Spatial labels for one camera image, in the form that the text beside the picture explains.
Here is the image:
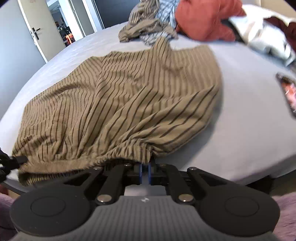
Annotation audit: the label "white garment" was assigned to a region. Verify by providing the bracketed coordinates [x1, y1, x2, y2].
[229, 4, 295, 66]

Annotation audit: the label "purple fluffy sleeve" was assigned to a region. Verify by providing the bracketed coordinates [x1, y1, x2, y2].
[1, 192, 295, 240]

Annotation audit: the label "blue white checked shirt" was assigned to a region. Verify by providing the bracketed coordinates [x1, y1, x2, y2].
[139, 0, 180, 46]

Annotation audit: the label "black wardrobe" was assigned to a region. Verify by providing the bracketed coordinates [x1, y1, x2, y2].
[94, 0, 140, 28]

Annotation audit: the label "rust red garment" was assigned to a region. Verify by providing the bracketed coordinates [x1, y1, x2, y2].
[175, 0, 246, 42]

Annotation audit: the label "white bed sheet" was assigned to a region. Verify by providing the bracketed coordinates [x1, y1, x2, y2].
[1, 25, 295, 184]

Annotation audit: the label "tan striped trousers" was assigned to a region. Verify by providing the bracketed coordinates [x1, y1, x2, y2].
[13, 38, 222, 186]

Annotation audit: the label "tan striped crumpled garment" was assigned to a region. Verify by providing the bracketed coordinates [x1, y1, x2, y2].
[117, 0, 179, 44]

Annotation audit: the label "smartphone on bed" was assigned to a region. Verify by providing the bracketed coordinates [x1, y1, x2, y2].
[276, 73, 296, 118]

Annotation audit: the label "dark maroon garment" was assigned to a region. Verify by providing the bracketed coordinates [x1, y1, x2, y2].
[264, 16, 296, 51]

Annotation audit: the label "white door with handle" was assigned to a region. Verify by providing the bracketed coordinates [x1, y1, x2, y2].
[18, 0, 66, 62]

